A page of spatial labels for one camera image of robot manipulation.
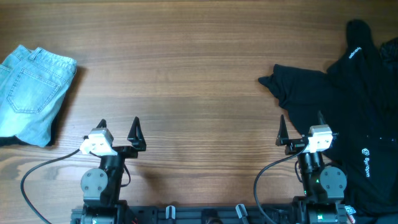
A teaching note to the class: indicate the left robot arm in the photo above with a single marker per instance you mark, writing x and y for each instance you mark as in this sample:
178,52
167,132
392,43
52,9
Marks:
101,186

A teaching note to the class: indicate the black polo shirt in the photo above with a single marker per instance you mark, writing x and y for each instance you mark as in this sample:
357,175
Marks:
326,93

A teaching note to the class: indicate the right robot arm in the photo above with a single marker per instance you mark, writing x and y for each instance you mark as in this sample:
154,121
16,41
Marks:
323,184

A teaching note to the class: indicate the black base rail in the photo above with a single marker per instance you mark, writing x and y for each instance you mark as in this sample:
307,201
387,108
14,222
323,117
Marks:
277,213

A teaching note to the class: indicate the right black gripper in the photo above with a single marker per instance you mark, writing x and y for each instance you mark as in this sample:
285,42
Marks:
295,145

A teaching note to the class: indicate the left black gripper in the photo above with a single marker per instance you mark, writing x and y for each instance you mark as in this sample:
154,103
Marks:
135,137

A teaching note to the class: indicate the black shirt pile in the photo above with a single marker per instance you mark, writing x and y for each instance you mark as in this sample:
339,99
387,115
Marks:
372,177

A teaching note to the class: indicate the folded light blue jeans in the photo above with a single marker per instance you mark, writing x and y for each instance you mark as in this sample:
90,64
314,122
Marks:
33,86

